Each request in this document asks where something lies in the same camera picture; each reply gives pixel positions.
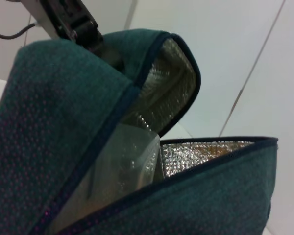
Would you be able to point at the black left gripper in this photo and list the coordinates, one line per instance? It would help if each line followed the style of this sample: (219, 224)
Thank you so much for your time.
(63, 14)

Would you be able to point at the dark teal lunch bag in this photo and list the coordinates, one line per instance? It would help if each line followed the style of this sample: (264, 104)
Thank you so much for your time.
(51, 122)

